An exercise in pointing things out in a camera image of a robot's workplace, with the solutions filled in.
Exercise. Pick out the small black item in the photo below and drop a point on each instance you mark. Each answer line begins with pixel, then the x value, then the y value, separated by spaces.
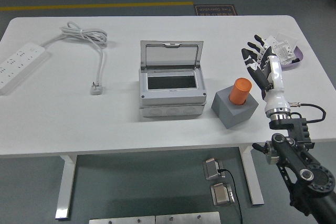
pixel 296 60

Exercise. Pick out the metal floor plate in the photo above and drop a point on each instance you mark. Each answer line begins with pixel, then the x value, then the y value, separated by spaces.
pixel 187 218
pixel 120 220

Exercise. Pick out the dark floor sign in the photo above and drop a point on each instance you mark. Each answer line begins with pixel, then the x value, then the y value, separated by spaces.
pixel 215 10

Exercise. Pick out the white card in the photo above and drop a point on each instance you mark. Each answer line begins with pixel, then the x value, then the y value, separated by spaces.
pixel 271 41

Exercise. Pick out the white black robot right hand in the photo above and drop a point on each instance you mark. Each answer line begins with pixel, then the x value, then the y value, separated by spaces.
pixel 275 77

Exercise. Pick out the white socket panel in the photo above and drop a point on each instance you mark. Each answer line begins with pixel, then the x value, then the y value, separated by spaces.
pixel 284 52

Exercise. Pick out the clear plastic bag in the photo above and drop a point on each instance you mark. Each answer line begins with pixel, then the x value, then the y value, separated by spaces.
pixel 287 37

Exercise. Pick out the orange cylindrical battery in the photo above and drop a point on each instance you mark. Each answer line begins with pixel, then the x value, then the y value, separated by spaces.
pixel 240 90

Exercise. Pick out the clear hinged box lid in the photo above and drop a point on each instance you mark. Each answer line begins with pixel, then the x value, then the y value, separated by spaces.
pixel 170 54

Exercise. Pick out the white power strip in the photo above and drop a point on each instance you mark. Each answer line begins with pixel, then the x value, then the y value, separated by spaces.
pixel 18 64

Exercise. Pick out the grey block holder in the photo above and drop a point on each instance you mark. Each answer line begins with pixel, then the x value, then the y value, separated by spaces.
pixel 233 116

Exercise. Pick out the white table leg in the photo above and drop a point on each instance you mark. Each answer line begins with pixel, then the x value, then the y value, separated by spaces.
pixel 65 187
pixel 253 176

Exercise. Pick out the grey plastic junction box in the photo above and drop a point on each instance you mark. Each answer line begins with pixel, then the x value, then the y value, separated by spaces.
pixel 170 100

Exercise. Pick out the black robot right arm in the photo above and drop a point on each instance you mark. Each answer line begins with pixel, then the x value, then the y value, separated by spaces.
pixel 296 155

